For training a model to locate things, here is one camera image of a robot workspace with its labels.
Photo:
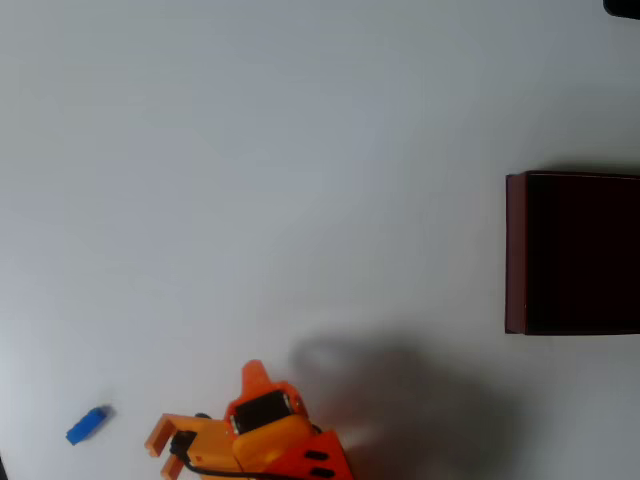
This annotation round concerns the small blue block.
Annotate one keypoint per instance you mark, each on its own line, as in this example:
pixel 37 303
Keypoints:
pixel 86 426

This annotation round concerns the dark red box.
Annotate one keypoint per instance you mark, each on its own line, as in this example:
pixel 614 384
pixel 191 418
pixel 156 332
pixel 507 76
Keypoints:
pixel 575 255

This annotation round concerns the black object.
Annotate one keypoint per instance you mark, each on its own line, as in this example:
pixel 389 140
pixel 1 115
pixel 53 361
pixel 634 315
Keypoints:
pixel 622 7

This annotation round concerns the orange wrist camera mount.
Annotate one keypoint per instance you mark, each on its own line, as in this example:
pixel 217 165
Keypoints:
pixel 200 440

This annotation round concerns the dark thin edge object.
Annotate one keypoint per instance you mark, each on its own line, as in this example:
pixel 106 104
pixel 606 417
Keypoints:
pixel 1 467

